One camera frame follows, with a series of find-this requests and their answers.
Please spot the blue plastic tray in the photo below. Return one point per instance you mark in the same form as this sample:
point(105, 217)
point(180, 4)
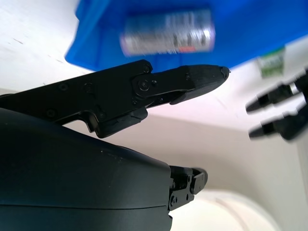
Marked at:
point(240, 31)

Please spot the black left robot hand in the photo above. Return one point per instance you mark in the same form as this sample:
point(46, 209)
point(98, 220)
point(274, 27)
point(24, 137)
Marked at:
point(293, 108)

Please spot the purple roll with printed label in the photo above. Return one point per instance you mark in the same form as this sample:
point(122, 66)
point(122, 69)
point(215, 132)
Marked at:
point(166, 33)

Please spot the green and white carton box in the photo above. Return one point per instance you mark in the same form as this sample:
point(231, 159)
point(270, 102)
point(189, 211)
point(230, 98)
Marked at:
point(272, 62)

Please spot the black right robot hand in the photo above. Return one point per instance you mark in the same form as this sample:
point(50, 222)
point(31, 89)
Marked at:
point(72, 168)

